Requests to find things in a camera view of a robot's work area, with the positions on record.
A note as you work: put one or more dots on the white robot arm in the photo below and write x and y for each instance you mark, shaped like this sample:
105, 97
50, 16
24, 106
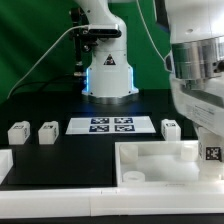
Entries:
196, 63

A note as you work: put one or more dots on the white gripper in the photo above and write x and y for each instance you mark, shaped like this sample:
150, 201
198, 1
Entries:
203, 107

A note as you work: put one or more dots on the white sheet with markers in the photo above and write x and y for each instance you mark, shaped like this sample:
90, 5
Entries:
110, 125

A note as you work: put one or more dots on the white square tabletop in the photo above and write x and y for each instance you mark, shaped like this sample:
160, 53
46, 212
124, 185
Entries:
157, 162

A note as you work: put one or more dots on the white front fence bar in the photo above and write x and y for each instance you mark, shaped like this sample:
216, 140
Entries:
169, 199

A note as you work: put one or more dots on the white left fence piece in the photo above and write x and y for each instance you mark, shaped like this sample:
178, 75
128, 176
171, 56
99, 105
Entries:
6, 163

